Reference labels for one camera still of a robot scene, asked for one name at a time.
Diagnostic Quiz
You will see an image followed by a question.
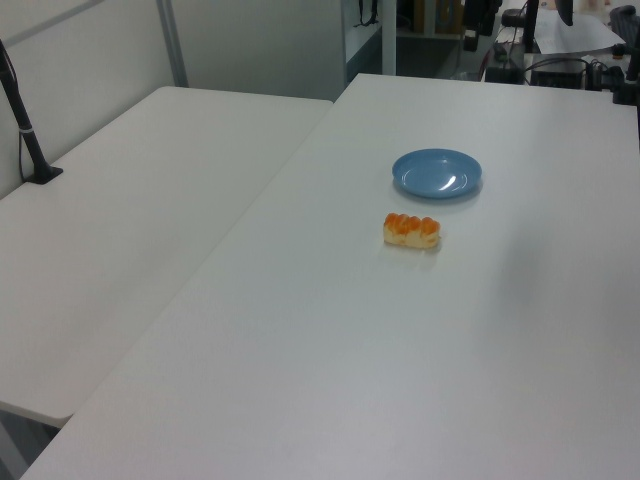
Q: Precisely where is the orange glazed bread loaf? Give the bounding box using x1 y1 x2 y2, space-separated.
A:
383 212 444 250

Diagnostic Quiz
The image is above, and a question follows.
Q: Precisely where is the blue round plate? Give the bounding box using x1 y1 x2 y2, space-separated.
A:
391 148 484 201

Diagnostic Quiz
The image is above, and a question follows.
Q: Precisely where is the white shelf unit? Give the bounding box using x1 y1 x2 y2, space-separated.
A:
341 0 398 77

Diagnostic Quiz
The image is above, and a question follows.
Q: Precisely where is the small black electronic device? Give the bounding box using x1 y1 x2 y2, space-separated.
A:
486 42 524 84

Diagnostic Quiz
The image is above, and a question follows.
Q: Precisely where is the black equipment box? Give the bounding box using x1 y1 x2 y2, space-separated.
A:
529 57 592 91

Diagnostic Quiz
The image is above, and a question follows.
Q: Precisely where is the thin black stand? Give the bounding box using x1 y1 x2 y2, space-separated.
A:
521 0 541 54

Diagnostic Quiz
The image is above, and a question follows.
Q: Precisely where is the black pole with base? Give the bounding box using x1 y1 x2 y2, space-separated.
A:
0 38 65 187

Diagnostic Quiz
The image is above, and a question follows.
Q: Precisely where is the white paper sheet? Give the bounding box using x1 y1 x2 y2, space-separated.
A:
534 8 627 55

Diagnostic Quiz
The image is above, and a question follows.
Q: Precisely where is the black hanging strap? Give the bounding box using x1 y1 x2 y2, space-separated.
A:
353 0 380 29

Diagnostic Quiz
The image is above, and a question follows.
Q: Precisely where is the grey metal partition post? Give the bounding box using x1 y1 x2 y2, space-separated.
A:
155 0 189 89

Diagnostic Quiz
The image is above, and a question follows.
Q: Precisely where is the black clamp mount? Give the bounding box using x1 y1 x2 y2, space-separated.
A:
593 43 640 107

